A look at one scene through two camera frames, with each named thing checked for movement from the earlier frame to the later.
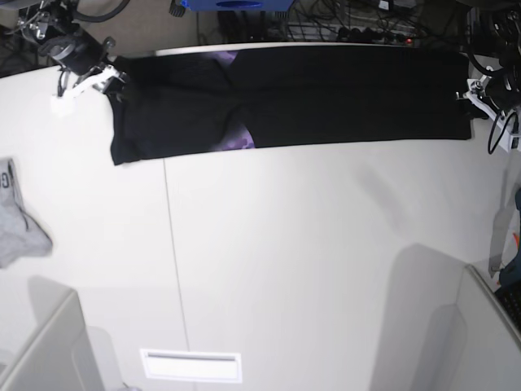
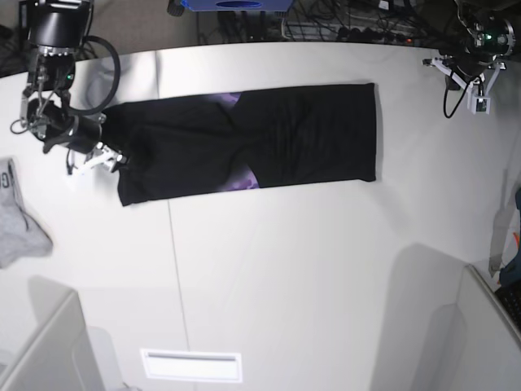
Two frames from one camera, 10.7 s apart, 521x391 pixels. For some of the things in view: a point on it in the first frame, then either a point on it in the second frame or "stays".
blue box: (238, 6) stays
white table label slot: (194, 366) stays
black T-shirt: (191, 103) to (247, 140)
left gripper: (81, 51) to (85, 134)
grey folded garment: (21, 236) stays
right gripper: (504, 89) to (468, 62)
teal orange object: (510, 276) stays
